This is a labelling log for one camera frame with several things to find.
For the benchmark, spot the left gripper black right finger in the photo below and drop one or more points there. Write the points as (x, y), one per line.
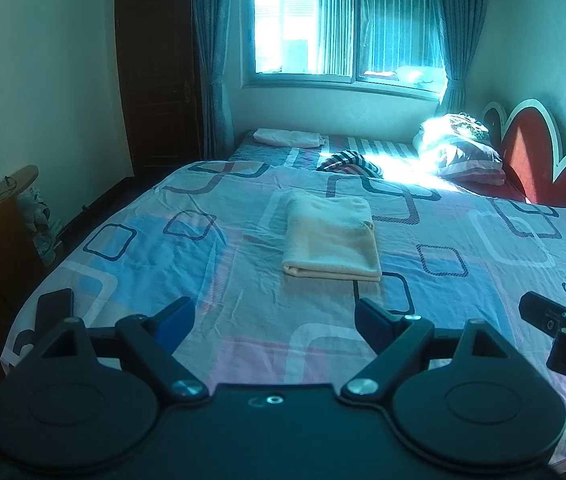
(462, 399)

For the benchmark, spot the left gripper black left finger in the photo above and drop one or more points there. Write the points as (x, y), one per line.
(85, 396)

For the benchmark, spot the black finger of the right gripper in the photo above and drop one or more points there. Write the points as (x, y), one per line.
(542, 313)

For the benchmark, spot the cream knitted sweater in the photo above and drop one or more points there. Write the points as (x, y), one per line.
(330, 237)

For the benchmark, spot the red heart headboard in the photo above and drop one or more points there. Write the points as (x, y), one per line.
(531, 147)

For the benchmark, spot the striped grey pillow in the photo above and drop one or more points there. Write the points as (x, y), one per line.
(451, 157)

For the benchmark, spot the colourful folded cloth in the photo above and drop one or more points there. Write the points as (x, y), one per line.
(469, 128)

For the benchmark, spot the patterned bed quilt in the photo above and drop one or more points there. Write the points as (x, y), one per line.
(249, 321)

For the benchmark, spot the striped folded garment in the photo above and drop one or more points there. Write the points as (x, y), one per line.
(350, 162)

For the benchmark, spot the white item on windowsill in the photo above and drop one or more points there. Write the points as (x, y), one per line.
(421, 75)

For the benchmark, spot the pink small pillow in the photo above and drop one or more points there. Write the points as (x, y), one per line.
(288, 138)

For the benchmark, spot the right teal curtain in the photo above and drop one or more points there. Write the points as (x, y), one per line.
(460, 26)

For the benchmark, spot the teal curtain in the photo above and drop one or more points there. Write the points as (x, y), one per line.
(460, 26)
(212, 26)

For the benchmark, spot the left teal curtain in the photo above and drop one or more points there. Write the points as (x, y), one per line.
(212, 26)

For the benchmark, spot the window with frame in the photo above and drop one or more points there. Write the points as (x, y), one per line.
(339, 42)

